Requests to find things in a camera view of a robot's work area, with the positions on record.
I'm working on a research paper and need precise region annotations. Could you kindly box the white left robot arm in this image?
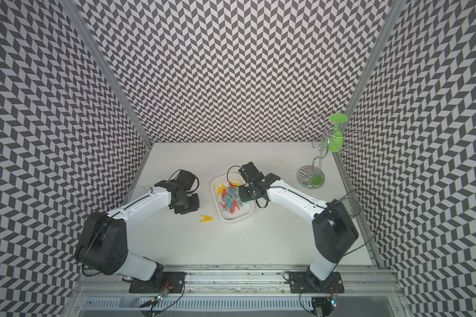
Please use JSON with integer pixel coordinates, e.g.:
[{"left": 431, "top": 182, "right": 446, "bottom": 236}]
[{"left": 74, "top": 169, "right": 200, "bottom": 284}]

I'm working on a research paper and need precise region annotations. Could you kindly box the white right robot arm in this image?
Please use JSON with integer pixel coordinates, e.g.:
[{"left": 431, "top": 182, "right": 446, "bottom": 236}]
[{"left": 239, "top": 162, "right": 359, "bottom": 293}]

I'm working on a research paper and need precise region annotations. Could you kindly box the white plastic storage box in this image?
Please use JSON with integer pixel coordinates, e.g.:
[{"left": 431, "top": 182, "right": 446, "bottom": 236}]
[{"left": 211, "top": 173, "right": 255, "bottom": 223}]

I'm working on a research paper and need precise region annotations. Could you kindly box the clear drinking glass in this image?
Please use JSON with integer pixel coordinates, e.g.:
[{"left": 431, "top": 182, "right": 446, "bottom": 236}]
[{"left": 128, "top": 186, "right": 151, "bottom": 203}]

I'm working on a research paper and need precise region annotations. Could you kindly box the chrome green jewelry stand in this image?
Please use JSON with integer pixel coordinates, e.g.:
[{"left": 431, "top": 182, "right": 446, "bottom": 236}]
[{"left": 296, "top": 113, "right": 364, "bottom": 190}]

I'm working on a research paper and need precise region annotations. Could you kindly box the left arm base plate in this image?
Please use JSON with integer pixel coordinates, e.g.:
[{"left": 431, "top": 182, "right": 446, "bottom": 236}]
[{"left": 129, "top": 272, "right": 186, "bottom": 294}]

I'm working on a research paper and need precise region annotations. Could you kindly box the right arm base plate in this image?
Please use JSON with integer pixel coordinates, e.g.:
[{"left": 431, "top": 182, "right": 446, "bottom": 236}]
[{"left": 283, "top": 271, "right": 345, "bottom": 295}]

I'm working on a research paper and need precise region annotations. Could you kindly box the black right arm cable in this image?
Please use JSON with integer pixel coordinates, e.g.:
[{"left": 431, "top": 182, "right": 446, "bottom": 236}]
[{"left": 332, "top": 189, "right": 383, "bottom": 258}]

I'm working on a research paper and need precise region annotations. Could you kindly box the aluminium front rail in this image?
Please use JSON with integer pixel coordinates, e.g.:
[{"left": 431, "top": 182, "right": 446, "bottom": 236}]
[{"left": 70, "top": 265, "right": 404, "bottom": 298}]

